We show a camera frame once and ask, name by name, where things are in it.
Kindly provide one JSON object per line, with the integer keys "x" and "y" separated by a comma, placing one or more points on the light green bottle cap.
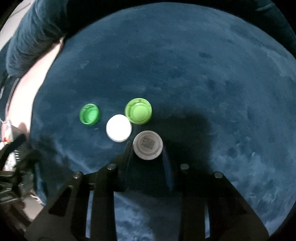
{"x": 138, "y": 111}

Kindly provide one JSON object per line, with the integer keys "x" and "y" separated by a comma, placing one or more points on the small green bottle cap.
{"x": 89, "y": 114}

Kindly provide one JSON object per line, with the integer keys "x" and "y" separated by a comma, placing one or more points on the dark blue plush pillow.
{"x": 30, "y": 37}

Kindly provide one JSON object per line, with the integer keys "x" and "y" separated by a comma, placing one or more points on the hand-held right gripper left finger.
{"x": 127, "y": 153}

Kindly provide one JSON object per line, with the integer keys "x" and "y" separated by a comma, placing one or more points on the dark blue plush blanket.
{"x": 185, "y": 81}

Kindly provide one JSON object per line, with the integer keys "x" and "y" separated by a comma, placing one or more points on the grey perforated plastic basket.
{"x": 25, "y": 180}

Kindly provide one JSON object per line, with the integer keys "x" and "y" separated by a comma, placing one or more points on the pink bed sheet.
{"x": 30, "y": 78}

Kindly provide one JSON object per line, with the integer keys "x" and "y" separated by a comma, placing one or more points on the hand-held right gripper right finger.
{"x": 167, "y": 166}

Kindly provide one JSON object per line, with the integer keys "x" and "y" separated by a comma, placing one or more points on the grey cap with printed code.
{"x": 148, "y": 144}

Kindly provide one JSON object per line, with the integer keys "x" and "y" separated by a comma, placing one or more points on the white round bottle cap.
{"x": 118, "y": 128}

